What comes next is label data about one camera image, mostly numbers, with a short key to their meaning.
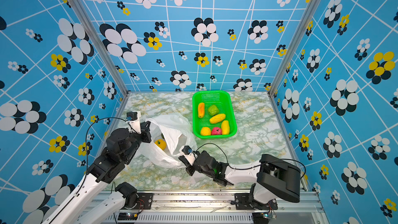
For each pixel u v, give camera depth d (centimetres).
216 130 93
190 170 68
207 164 59
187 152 65
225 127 94
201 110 104
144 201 72
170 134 69
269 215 68
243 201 73
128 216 72
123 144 50
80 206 44
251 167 50
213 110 102
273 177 47
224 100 108
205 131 91
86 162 84
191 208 73
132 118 57
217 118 99
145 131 61
